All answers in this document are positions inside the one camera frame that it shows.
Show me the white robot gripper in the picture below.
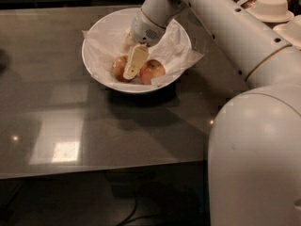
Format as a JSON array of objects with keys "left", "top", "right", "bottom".
[{"left": 120, "top": 10, "right": 166, "bottom": 80}]

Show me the red-yellow apple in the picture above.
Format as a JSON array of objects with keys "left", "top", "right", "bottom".
[
  {"left": 112, "top": 56, "right": 128, "bottom": 83},
  {"left": 139, "top": 59, "right": 166, "bottom": 85}
]

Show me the large white bowl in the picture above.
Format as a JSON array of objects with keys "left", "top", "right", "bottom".
[{"left": 81, "top": 8, "right": 193, "bottom": 95}]

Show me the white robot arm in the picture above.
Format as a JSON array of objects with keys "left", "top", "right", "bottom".
[{"left": 131, "top": 0, "right": 301, "bottom": 226}]

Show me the white crinkled paper liner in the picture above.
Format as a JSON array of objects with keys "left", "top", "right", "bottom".
[{"left": 82, "top": 19, "right": 205, "bottom": 89}]

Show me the black cable under table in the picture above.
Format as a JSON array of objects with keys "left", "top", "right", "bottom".
[{"left": 103, "top": 169, "right": 177, "bottom": 226}]

